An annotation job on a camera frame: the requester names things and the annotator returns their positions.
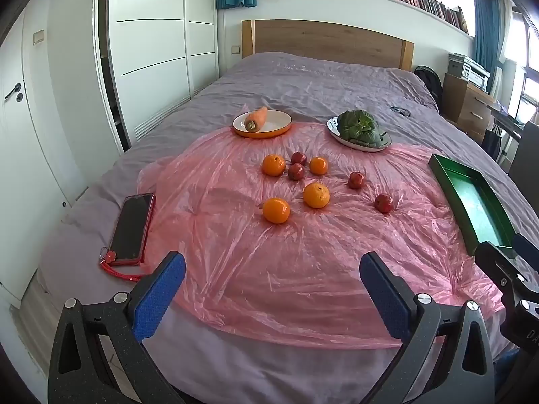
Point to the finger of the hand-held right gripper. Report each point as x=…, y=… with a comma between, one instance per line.
x=501, y=267
x=526, y=246

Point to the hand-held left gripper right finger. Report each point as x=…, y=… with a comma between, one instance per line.
x=385, y=298

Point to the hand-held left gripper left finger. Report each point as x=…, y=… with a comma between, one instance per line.
x=162, y=294

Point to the green tray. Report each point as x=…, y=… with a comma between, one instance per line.
x=476, y=202

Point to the red apple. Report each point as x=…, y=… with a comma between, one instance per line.
x=296, y=171
x=299, y=158
x=356, y=179
x=384, y=203

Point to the orange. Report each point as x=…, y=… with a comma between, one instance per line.
x=276, y=210
x=318, y=165
x=273, y=165
x=316, y=195

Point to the red smartphone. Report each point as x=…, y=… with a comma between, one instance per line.
x=130, y=227

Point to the pink plastic sheet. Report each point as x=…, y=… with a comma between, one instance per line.
x=252, y=261

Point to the black chair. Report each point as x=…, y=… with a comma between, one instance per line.
x=526, y=147

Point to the black shopping bag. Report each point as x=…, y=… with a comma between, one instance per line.
x=493, y=143

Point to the wooden drawer cabinet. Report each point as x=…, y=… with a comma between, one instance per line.
x=465, y=101

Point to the green bok choy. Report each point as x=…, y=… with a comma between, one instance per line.
x=358, y=128

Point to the white enamel plate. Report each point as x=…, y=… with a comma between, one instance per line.
x=333, y=128

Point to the grey printer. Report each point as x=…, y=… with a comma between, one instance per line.
x=469, y=69

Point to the black backpack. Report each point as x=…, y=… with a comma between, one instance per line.
x=429, y=86

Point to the white door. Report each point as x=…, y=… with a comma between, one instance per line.
x=33, y=155

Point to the carrot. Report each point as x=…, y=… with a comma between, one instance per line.
x=257, y=120

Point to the orange rimmed plate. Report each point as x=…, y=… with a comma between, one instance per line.
x=276, y=123

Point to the bed with purple blanket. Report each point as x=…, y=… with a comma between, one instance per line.
x=316, y=80

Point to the white wardrobe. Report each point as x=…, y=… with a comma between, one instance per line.
x=147, y=50

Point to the wooden headboard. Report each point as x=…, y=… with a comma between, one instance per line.
x=328, y=40

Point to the wall light switch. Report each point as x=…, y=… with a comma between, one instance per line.
x=236, y=49

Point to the wall control panel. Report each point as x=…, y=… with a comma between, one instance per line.
x=38, y=36

